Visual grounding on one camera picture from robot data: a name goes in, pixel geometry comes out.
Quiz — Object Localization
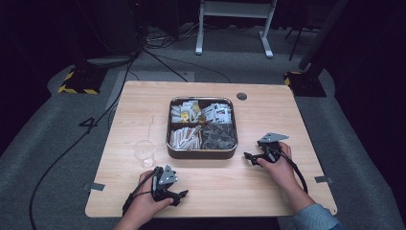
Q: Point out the square metal compartment tray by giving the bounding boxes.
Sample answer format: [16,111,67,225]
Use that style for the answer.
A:
[166,96,239,160]

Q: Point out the bundle of floor cables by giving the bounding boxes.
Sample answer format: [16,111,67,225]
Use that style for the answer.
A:
[143,21,200,50]

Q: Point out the clear plastic cup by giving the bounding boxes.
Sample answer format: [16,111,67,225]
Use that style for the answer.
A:
[132,139,157,169]

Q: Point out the person's left hand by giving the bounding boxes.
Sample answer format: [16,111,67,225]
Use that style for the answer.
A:
[125,170,175,221]

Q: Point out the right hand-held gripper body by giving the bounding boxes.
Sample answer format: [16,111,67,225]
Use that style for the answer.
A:
[258,132,290,165]

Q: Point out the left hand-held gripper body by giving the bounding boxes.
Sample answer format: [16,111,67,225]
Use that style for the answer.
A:
[150,164,178,203]

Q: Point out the right hand-held gripper cable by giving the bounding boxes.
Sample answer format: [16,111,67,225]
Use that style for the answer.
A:
[277,149,309,195]

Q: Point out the pile of dark tea bags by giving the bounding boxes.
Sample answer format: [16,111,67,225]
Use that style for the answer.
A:
[201,123,237,150]

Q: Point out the thin black tripod legs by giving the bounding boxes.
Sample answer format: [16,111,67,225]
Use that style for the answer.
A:
[284,26,320,62]

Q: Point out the black yellow striped stand base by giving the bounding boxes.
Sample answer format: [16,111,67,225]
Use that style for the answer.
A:
[283,70,327,98]
[56,65,108,96]

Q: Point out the pile of white printed packets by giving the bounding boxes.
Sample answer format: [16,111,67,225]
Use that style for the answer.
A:
[200,103,233,126]

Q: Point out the pile of white stick packets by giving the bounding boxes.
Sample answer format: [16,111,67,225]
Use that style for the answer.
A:
[169,125,203,150]

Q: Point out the grey slanted pole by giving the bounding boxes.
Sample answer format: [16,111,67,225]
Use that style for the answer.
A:
[298,0,350,71]

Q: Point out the long black floor cable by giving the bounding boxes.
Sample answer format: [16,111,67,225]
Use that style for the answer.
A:
[28,54,138,230]

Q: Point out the person's right hand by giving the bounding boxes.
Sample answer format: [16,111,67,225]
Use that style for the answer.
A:
[257,142,301,200]

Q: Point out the grey tape piece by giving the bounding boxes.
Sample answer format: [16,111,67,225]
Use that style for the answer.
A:
[314,175,334,185]
[83,182,106,193]

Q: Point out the pile of white yellow packets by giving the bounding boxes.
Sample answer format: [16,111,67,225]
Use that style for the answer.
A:
[170,100,203,125]

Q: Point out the white metal stand frame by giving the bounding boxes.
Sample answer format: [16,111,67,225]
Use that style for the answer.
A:
[194,0,278,59]

